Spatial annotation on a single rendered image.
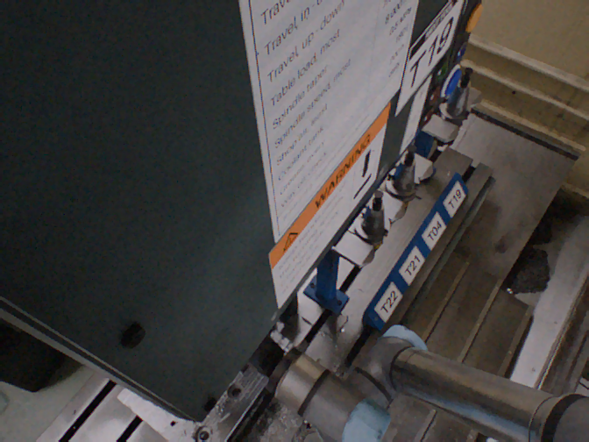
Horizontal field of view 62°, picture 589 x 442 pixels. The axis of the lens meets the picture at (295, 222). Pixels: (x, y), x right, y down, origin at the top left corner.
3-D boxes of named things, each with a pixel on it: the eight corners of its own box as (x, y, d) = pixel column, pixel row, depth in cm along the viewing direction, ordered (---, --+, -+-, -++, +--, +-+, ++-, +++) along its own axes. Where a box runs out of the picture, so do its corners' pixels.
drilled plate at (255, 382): (294, 349, 107) (294, 343, 102) (209, 472, 96) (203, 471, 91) (213, 292, 114) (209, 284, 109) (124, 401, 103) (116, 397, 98)
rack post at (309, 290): (350, 297, 116) (360, 241, 90) (337, 316, 114) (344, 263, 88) (315, 275, 119) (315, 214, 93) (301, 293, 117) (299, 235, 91)
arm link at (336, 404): (361, 467, 69) (367, 464, 62) (297, 419, 73) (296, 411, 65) (389, 418, 72) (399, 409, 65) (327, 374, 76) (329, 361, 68)
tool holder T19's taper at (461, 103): (451, 96, 103) (460, 71, 97) (470, 106, 101) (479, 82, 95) (439, 108, 101) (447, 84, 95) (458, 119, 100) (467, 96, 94)
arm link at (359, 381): (385, 409, 83) (394, 399, 74) (341, 463, 80) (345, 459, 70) (349, 376, 86) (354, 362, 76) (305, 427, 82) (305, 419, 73)
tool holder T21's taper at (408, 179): (394, 168, 94) (400, 147, 89) (417, 176, 93) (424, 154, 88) (386, 187, 93) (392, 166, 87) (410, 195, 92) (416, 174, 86)
